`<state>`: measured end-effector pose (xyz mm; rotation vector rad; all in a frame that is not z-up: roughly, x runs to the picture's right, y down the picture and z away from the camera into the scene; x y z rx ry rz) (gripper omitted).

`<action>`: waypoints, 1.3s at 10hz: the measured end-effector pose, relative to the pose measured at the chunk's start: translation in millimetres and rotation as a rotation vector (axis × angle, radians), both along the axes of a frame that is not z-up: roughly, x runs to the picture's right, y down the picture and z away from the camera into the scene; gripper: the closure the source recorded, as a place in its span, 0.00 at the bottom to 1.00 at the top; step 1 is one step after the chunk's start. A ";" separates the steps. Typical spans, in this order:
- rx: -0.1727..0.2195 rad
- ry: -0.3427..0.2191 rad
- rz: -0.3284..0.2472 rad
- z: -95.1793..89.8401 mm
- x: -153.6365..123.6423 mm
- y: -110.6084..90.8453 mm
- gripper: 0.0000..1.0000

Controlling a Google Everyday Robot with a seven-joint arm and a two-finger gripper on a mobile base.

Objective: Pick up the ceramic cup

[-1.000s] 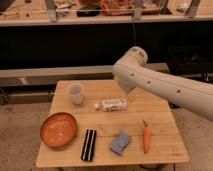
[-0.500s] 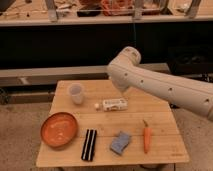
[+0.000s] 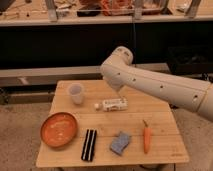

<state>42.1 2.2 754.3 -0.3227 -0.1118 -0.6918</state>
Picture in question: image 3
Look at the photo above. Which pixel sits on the white ceramic cup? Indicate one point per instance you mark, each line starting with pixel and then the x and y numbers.
pixel 76 92

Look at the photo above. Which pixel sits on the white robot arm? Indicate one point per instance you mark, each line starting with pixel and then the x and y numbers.
pixel 191 94

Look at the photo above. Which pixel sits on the white plastic bottle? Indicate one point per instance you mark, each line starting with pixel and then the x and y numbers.
pixel 107 105

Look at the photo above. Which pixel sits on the wooden table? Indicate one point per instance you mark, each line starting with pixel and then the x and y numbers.
pixel 166 142

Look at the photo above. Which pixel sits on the orange carrot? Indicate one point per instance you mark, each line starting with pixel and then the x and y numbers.
pixel 146 137

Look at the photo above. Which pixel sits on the black striped block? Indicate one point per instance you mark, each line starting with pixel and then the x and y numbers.
pixel 89 145

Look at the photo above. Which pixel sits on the blue sponge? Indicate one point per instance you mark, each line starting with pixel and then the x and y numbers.
pixel 120 142

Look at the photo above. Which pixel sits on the long wooden bench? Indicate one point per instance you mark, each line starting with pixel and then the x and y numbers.
pixel 47 76

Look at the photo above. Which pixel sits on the orange bowl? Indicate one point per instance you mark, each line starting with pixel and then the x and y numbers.
pixel 59 129

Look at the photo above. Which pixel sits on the metal shelf frame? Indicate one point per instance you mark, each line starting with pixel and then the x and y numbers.
pixel 82 12

